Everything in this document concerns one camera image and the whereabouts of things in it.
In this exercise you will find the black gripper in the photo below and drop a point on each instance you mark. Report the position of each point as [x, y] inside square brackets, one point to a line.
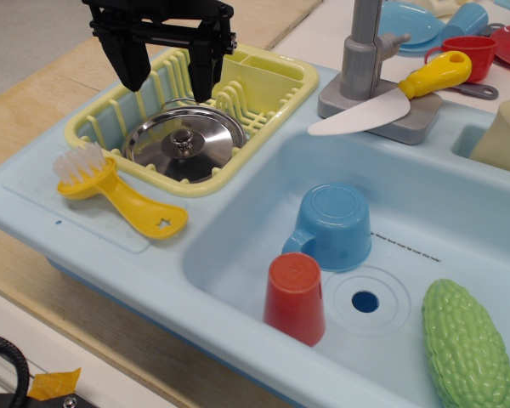
[125, 27]

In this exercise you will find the shiny steel pot lid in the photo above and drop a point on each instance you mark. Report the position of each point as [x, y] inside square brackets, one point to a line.
[183, 138]

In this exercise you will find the plywood board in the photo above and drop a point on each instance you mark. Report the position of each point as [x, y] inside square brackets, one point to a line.
[262, 24]

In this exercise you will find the pale yellow dish rack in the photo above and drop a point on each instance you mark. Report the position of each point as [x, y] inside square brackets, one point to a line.
[258, 88]

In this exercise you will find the yellow dish brush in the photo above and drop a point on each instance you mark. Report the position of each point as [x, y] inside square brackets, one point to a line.
[86, 172]

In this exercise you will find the grey toy faucet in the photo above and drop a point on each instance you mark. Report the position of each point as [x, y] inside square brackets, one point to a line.
[359, 81]

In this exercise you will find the light blue plate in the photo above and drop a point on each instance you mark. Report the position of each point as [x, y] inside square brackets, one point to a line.
[401, 18]

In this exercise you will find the blue plastic mug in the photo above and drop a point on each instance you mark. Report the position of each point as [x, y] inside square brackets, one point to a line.
[333, 227]

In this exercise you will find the red plastic cup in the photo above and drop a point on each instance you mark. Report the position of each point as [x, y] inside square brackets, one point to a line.
[293, 302]

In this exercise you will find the blue tumbler cup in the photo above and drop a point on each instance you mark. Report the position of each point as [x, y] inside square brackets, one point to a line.
[469, 20]

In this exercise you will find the cream plastic container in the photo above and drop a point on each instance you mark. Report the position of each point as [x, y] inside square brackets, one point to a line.
[494, 146]

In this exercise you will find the yellow tape piece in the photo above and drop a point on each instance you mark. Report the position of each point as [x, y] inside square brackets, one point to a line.
[53, 385]

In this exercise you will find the green toy bitter gourd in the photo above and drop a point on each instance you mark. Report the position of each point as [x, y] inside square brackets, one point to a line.
[466, 355]

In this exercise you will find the yellow handled toy knife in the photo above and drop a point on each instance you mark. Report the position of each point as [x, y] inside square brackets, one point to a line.
[449, 69]

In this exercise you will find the grey utensil handle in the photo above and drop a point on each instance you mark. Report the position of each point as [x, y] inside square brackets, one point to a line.
[477, 90]

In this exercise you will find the red cup with handle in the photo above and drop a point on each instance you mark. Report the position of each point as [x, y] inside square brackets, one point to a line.
[480, 50]

